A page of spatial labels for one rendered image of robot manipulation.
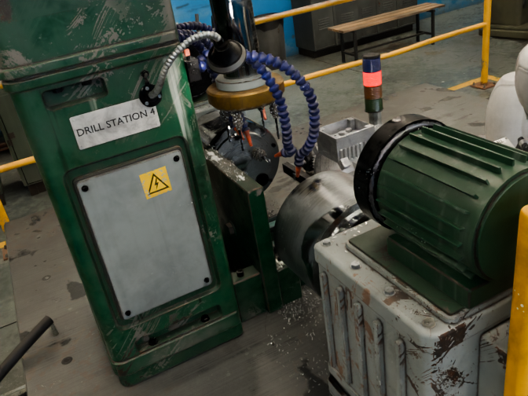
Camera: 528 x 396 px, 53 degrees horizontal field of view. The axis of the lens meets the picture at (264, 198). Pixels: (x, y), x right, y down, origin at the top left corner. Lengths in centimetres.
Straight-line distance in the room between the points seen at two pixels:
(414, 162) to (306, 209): 36
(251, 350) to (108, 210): 47
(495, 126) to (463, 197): 114
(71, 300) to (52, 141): 73
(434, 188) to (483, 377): 29
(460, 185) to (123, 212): 62
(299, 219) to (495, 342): 45
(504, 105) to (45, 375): 147
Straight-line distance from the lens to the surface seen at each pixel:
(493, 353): 82
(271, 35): 649
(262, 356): 125
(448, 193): 72
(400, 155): 79
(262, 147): 156
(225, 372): 124
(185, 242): 111
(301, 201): 109
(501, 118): 181
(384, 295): 81
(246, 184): 120
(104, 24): 96
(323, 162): 152
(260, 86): 121
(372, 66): 180
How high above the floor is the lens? 167
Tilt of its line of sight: 28 degrees down
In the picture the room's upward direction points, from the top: 10 degrees counter-clockwise
